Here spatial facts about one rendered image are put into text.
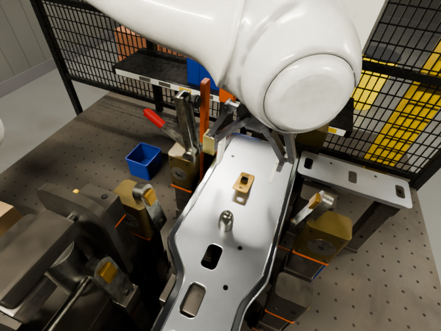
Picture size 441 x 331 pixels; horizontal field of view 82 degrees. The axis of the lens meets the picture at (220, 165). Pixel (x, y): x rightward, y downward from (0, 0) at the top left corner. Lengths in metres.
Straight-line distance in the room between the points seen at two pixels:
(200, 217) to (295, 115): 0.41
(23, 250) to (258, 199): 0.46
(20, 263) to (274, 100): 0.34
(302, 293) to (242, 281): 0.12
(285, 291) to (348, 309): 0.40
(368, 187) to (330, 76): 0.59
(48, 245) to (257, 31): 0.34
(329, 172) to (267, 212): 0.24
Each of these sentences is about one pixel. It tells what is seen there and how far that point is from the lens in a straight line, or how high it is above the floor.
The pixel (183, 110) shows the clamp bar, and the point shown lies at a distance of 0.55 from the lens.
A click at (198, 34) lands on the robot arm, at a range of 0.25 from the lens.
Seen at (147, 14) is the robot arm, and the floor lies 1.42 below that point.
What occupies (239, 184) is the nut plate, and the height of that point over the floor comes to 1.02.
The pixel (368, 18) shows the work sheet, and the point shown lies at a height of 1.28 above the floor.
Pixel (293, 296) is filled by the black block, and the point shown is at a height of 0.99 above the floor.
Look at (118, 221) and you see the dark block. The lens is 0.53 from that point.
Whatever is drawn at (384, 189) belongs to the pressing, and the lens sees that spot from 0.80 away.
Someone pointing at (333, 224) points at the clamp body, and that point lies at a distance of 0.59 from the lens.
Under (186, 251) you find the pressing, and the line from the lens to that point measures 0.55.
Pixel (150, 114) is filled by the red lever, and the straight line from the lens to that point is 0.63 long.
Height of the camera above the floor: 1.49
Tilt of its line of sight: 46 degrees down
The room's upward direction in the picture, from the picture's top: 5 degrees clockwise
